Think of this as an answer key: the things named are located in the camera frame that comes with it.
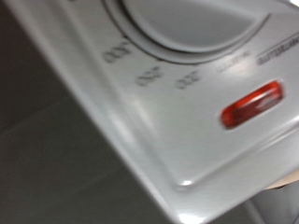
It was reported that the silver oven knob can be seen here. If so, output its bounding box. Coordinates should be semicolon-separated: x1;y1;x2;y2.
120;0;270;54

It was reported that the silver toaster oven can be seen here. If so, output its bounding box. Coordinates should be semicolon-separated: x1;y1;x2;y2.
4;0;299;224

